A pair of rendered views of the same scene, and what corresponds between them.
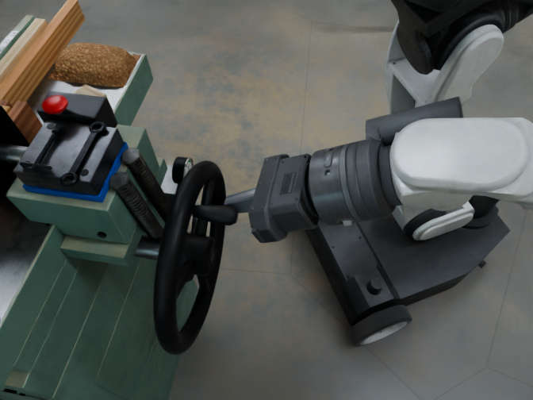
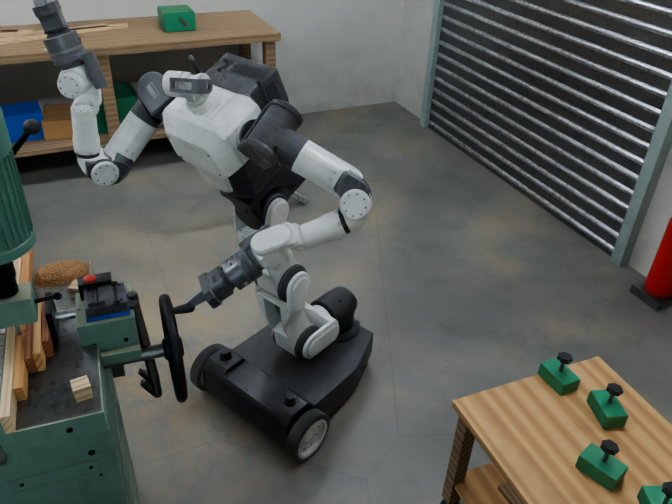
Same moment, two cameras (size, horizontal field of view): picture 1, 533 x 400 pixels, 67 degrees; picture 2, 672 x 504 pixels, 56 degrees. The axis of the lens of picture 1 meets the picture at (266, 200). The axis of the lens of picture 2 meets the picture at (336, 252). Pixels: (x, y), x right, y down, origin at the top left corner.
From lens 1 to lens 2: 1.23 m
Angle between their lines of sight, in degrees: 31
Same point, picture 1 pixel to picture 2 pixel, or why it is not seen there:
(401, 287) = (311, 398)
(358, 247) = (266, 382)
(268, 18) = (101, 241)
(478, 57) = (279, 213)
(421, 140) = (259, 238)
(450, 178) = (272, 245)
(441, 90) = not seen: hidden behind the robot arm
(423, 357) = (351, 451)
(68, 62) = (50, 274)
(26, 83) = not seen: hidden behind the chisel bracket
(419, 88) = not seen: hidden behind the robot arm
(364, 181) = (245, 261)
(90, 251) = (119, 352)
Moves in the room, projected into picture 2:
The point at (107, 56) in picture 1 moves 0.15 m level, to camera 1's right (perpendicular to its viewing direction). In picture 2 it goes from (74, 265) to (128, 251)
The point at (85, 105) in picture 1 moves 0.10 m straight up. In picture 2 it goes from (101, 276) to (95, 243)
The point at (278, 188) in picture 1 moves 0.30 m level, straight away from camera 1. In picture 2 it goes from (211, 282) to (179, 225)
